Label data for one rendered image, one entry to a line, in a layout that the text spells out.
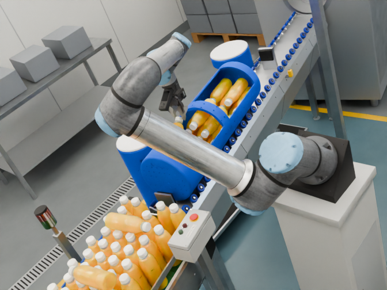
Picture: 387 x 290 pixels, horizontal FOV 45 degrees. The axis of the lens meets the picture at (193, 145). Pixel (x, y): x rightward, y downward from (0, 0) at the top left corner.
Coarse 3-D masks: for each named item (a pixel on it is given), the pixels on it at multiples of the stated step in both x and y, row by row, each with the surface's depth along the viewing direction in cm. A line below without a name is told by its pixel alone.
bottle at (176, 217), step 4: (172, 212) 206; (176, 212) 206; (180, 212) 206; (184, 212) 209; (172, 216) 206; (176, 216) 206; (180, 216) 206; (184, 216) 207; (172, 220) 207; (176, 220) 206; (180, 220) 206; (176, 224) 207; (176, 228) 210
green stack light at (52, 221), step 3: (51, 216) 213; (48, 219) 212; (51, 219) 213; (54, 219) 215; (42, 222) 212; (45, 222) 211; (48, 222) 212; (51, 222) 213; (54, 222) 214; (42, 225) 214; (45, 225) 212; (48, 225) 213; (51, 225) 213; (54, 225) 214; (45, 228) 214; (48, 228) 214
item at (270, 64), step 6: (264, 48) 307; (270, 48) 305; (264, 54) 307; (270, 54) 305; (264, 60) 311; (270, 60) 309; (276, 60) 311; (264, 66) 316; (270, 66) 313; (276, 66) 311
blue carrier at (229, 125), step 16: (224, 64) 274; (240, 64) 269; (256, 80) 269; (208, 96) 279; (256, 96) 273; (192, 112) 266; (208, 112) 241; (224, 112) 245; (240, 112) 255; (224, 128) 242; (224, 144) 247; (144, 160) 224; (160, 160) 218; (144, 176) 233; (160, 176) 226; (176, 176) 220; (192, 176) 221; (176, 192) 228
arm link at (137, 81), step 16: (176, 32) 199; (160, 48) 176; (176, 48) 186; (128, 64) 151; (144, 64) 150; (160, 64) 161; (176, 64) 203; (128, 80) 147; (144, 80) 148; (160, 80) 156; (128, 96) 147; (144, 96) 149
